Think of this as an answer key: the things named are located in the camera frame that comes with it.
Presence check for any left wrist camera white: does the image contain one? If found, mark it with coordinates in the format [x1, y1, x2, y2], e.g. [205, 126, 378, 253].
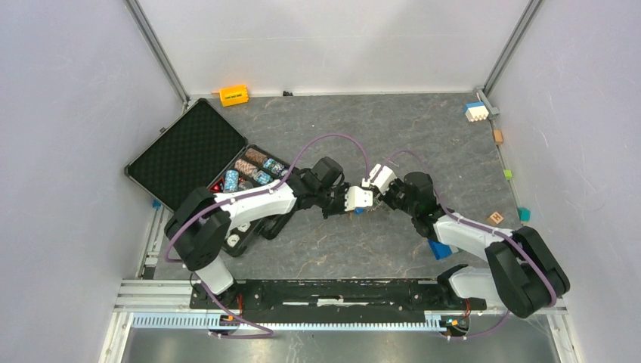
[345, 186, 373, 212]

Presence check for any orange yellow toy block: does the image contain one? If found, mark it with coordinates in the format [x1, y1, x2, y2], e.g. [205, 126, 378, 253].
[218, 85, 249, 107]

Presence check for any small teal cube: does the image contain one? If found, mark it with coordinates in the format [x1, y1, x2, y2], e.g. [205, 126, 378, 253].
[517, 206, 531, 223]

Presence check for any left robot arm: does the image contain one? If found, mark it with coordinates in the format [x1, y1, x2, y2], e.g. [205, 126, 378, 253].
[165, 157, 350, 309]

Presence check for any wooden letter cube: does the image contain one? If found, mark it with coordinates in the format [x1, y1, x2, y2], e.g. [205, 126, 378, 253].
[487, 212, 504, 225]

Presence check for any keyring with keys bunch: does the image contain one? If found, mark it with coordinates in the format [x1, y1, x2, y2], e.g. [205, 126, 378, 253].
[352, 203, 385, 216]

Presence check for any black poker chip case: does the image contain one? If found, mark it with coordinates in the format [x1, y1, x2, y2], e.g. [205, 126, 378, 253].
[124, 98, 302, 258]

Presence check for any small orange cube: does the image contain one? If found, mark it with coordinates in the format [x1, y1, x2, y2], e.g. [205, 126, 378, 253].
[493, 129, 503, 145]

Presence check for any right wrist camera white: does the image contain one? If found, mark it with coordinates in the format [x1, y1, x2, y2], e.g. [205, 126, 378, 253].
[369, 164, 397, 195]

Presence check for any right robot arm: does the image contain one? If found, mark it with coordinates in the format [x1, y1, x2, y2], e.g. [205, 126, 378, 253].
[370, 167, 571, 318]

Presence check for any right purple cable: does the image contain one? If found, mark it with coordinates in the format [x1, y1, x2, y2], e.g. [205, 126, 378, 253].
[382, 150, 559, 342]

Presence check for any blue white toy block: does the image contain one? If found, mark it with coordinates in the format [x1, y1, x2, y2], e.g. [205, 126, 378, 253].
[464, 101, 490, 123]

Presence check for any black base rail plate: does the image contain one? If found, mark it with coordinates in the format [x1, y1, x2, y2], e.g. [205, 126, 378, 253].
[218, 278, 487, 324]

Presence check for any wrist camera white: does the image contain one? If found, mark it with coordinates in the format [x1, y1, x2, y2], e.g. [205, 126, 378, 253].
[345, 186, 373, 212]
[369, 164, 397, 195]

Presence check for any blue green white block stack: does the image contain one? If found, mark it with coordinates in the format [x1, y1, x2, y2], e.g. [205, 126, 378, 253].
[428, 240, 459, 261]

